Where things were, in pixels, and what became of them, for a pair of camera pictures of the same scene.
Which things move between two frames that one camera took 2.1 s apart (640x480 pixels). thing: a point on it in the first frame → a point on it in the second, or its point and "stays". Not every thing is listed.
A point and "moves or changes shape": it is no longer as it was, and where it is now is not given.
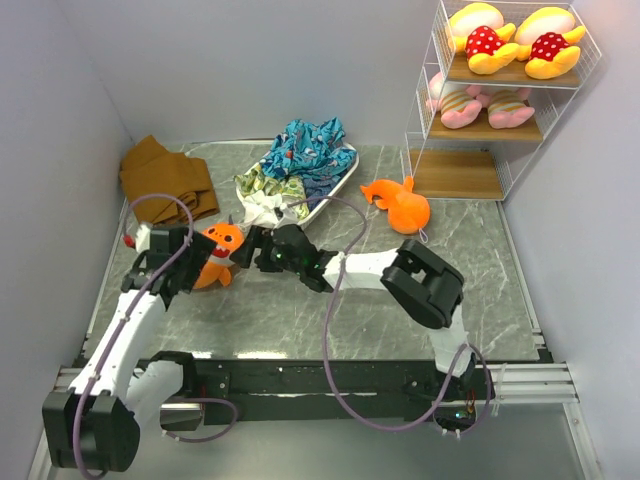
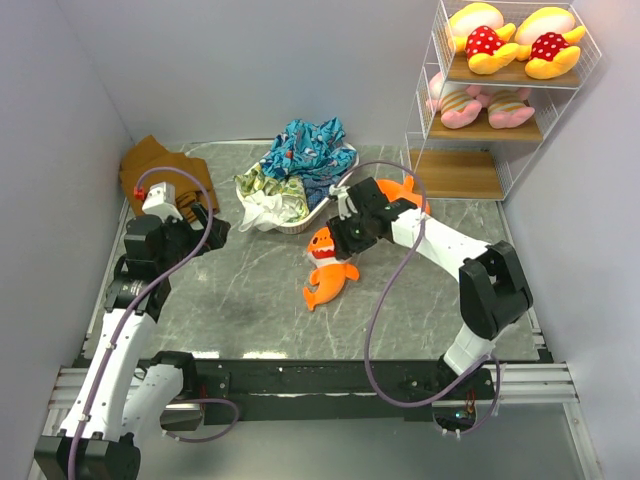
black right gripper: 257,238 → 339,229
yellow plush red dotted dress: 545,36 stays
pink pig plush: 506,108 stays
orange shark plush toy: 229,237 moves or changes shape
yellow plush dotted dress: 477,29 stays
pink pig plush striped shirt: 457,108 stays
